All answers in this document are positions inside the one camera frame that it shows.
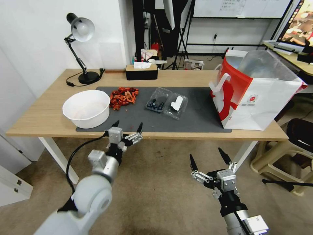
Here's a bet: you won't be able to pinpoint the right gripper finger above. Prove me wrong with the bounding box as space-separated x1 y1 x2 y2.
189 153 217 184
218 147 238 174

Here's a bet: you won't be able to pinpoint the clear plastic takeout container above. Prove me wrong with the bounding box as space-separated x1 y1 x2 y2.
146 87 189 121

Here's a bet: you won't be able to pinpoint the black tissue box wooden lid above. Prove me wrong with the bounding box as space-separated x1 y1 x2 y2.
125 64 158 81

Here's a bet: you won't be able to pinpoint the red and white takeout bag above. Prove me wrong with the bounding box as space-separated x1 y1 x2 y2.
208 50 308 131

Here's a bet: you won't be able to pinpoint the white round bowl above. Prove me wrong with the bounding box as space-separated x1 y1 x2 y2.
62 90 111 129

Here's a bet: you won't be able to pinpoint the blueberries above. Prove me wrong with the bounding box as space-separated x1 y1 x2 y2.
146 98 165 111

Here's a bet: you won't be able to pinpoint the beige plastic chair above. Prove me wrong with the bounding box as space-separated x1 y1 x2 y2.
249 141 313 197

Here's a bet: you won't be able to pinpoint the white label sticker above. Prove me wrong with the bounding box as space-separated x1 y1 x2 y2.
170 97 184 111

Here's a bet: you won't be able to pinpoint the dark grey desk mat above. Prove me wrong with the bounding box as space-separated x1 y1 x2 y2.
75 86 233 133

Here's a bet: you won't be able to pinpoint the black tripod leg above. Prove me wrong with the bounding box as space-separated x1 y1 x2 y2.
261 179 313 193

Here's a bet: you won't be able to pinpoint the wooden table with white legs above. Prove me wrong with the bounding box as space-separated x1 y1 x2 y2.
5 69 290 184

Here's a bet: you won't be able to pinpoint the black chair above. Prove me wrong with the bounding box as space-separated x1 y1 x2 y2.
285 118 313 170

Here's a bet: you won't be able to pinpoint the cardboard box with clutter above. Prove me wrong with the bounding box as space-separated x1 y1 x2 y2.
141 48 168 65

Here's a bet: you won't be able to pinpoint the clear plastic storage bin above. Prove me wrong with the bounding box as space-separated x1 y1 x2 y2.
184 58 205 71

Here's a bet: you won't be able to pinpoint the black desk lamp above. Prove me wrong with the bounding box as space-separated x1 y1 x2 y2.
64 12 101 85

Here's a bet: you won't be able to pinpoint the black shelf rack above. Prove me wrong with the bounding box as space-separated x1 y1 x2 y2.
133 0 153 64

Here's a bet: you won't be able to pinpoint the black light stand tripod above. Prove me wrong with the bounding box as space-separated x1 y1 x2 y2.
164 0 197 71

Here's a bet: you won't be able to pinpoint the white cabinet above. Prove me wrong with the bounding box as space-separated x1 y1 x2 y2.
0 133 34 208

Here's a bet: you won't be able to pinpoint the wooden side desk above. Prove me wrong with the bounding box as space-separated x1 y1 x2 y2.
262 40 313 86

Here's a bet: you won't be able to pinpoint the white softbox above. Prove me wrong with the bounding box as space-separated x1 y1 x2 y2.
155 0 193 30

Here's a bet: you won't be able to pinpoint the whiteboard on black stand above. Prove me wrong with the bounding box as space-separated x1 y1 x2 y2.
186 0 294 53

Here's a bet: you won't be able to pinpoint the large display screen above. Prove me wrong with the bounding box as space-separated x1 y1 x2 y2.
276 0 313 47

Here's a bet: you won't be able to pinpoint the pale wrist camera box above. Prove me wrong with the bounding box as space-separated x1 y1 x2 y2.
216 169 237 190
108 127 123 144

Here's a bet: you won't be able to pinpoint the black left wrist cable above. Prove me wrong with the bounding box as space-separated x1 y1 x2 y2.
57 132 110 213

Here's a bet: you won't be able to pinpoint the black lamp power cable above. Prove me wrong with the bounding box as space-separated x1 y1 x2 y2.
66 68 106 87

